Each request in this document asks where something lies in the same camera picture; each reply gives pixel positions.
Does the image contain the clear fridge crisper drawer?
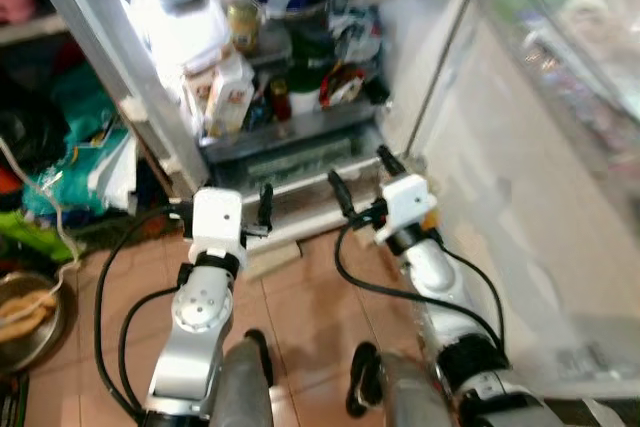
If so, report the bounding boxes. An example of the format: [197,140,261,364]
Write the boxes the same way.
[200,112,387,216]

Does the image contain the steel fridge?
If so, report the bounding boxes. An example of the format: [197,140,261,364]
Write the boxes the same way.
[18,0,640,400]

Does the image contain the red black food package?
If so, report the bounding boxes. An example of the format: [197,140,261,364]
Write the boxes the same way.
[319,64,370,109]

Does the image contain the dark red small bottle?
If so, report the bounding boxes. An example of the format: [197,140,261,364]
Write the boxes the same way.
[268,81,294,134]

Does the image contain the teal green sack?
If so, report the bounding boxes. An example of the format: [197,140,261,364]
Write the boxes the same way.
[20,67,138,230]

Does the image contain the white tan milk carton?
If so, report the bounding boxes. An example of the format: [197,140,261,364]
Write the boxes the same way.
[205,51,257,139]

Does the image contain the grey left robot leg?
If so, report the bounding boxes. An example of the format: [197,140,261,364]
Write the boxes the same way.
[210,327,277,427]

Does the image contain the gold lidded jar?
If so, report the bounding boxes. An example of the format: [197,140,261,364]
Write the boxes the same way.
[227,1,262,54]

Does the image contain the blue white wrapped bowl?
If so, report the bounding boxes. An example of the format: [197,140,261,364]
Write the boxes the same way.
[249,0,333,30]

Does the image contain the metal bowl with food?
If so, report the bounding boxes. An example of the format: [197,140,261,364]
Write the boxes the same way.
[0,271,72,374]

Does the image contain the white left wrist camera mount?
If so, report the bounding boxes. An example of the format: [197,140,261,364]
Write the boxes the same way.
[190,187,247,266]

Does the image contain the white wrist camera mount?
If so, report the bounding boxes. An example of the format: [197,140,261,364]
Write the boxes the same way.
[190,187,247,266]
[380,175,439,243]

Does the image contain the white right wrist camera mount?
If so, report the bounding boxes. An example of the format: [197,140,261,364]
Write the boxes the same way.
[380,175,439,243]

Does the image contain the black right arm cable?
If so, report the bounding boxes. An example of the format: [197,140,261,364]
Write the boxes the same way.
[334,221,507,350]

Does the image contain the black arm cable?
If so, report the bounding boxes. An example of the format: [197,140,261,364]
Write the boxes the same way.
[117,285,183,410]
[334,221,507,350]
[94,205,193,420]

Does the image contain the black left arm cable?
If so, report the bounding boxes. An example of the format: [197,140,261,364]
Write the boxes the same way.
[117,285,183,410]
[94,205,193,420]

